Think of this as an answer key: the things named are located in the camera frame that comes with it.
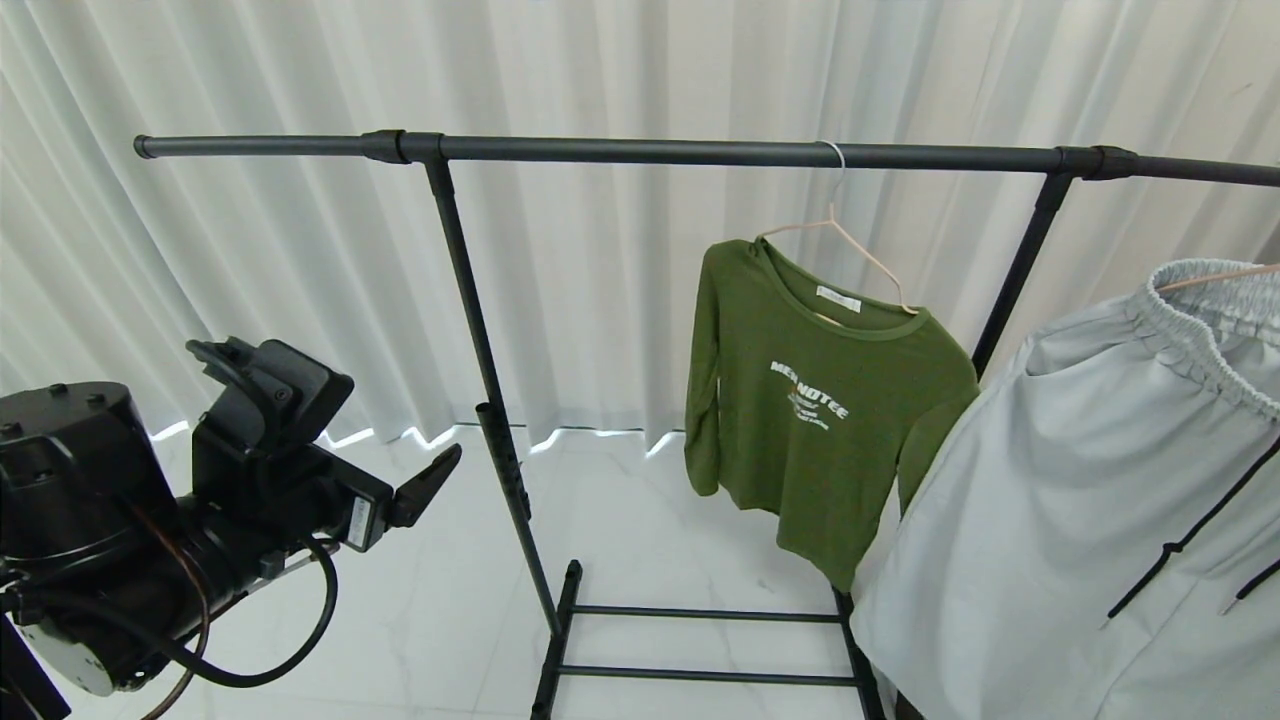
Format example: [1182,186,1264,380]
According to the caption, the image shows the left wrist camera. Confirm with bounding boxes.
[185,337,356,501]

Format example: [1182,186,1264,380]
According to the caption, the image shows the black cable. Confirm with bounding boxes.
[0,345,339,689]

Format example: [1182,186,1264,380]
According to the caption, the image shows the pink clothes hanger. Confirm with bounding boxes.
[1155,262,1280,293]
[760,140,919,316]

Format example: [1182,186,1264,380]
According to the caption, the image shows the white curtain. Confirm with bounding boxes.
[0,0,1280,456]

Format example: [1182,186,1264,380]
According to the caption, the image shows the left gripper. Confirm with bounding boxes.
[195,443,463,603]

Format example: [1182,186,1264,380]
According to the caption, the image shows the pale grey shorts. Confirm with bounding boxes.
[850,258,1280,720]

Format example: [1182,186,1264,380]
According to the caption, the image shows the black clothes rack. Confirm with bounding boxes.
[133,130,1280,720]

